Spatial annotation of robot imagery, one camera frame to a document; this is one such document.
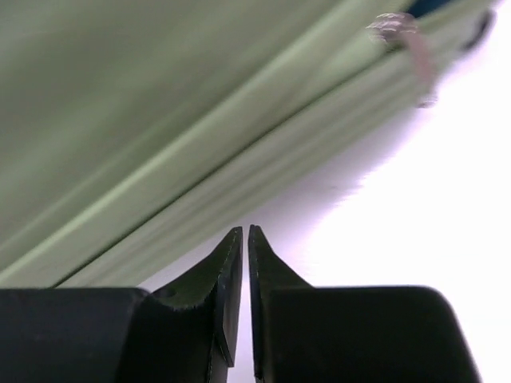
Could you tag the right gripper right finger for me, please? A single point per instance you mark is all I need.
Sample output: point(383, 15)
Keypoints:
point(283, 317)

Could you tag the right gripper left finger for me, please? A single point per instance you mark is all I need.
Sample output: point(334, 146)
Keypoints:
point(216, 278)

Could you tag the green hard-shell suitcase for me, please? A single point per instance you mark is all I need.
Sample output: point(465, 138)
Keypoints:
point(131, 131)

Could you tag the metal zipper pull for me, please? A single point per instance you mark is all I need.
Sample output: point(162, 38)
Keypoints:
point(401, 29)

